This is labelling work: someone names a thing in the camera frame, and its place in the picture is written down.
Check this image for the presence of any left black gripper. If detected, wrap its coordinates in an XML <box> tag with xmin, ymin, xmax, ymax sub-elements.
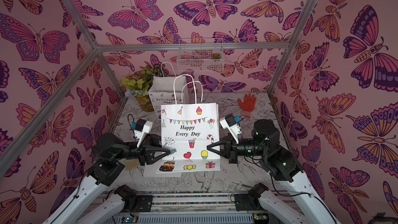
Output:
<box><xmin>113</xmin><ymin>136</ymin><xmax>172</xmax><ymax>169</ymax></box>

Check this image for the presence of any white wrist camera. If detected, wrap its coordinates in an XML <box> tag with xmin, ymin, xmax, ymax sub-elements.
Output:
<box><xmin>130</xmin><ymin>119</ymin><xmax>153</xmax><ymax>148</ymax></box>
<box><xmin>219</xmin><ymin>114</ymin><xmax>242</xmax><ymax>144</ymax></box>

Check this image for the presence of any white wire wall basket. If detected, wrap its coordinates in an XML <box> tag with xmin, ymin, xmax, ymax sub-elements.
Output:
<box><xmin>176</xmin><ymin>37</ymin><xmax>225</xmax><ymax>72</ymax></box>

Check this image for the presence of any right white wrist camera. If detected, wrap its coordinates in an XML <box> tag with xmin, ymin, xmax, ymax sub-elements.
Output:
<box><xmin>219</xmin><ymin>114</ymin><xmax>242</xmax><ymax>144</ymax></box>

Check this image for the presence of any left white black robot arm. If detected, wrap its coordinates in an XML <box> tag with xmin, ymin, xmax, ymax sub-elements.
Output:
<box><xmin>44</xmin><ymin>133</ymin><xmax>171</xmax><ymax>224</ymax></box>

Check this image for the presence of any small plant in basket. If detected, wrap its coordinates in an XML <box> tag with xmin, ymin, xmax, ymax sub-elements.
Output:
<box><xmin>211</xmin><ymin>53</ymin><xmax>222</xmax><ymax>60</ymax></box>

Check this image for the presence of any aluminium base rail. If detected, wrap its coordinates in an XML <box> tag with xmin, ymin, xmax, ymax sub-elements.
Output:
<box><xmin>62</xmin><ymin>191</ymin><xmax>327</xmax><ymax>224</ymax></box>

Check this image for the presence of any potted green leafy plant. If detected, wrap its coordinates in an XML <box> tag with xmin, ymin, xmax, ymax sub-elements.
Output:
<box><xmin>119</xmin><ymin>66</ymin><xmax>163</xmax><ymax>112</ymax></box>

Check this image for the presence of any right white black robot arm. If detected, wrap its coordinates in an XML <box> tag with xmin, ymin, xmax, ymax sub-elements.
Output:
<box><xmin>207</xmin><ymin>115</ymin><xmax>339</xmax><ymax>224</ymax></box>

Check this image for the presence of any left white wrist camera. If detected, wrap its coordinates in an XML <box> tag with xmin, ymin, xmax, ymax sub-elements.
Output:
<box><xmin>130</xmin><ymin>119</ymin><xmax>153</xmax><ymax>148</ymax></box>

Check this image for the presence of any red rubber glove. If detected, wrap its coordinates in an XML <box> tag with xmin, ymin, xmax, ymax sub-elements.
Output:
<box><xmin>237</xmin><ymin>94</ymin><xmax>257</xmax><ymax>118</ymax></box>

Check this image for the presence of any white paper gift bag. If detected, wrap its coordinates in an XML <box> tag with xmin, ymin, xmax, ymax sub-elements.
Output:
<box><xmin>143</xmin><ymin>164</ymin><xmax>182</xmax><ymax>178</ymax></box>

